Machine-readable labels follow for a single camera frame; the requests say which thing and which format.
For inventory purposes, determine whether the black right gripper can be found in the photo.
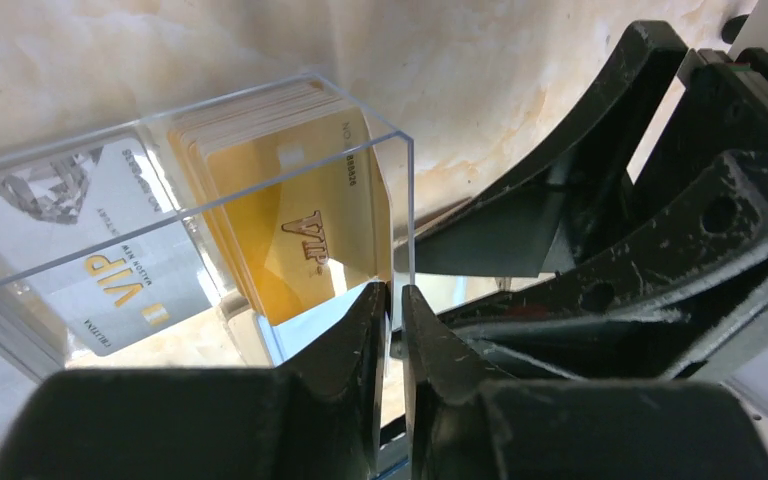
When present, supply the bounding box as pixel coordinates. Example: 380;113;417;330
633;47;768;193

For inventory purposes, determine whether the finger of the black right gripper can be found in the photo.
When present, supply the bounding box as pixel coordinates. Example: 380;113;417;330
441;150;768;381
413;20;688;277

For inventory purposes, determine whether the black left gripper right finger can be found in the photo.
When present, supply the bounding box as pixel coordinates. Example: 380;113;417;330
401;285;768;479

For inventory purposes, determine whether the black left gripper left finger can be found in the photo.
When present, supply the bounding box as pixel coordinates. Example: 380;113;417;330
0;282;388;479

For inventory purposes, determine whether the clear acrylic card box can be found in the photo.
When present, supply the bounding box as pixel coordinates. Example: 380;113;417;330
0;75;415;382

